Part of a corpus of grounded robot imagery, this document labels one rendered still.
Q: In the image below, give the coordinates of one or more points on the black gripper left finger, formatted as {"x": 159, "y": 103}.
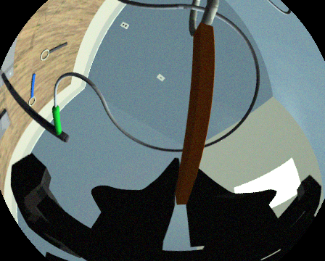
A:
{"x": 153, "y": 204}

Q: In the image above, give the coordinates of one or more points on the orange handle with grey metal ring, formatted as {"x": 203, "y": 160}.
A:
{"x": 200, "y": 99}

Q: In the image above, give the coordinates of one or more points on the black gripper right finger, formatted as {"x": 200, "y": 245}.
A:
{"x": 210, "y": 206}

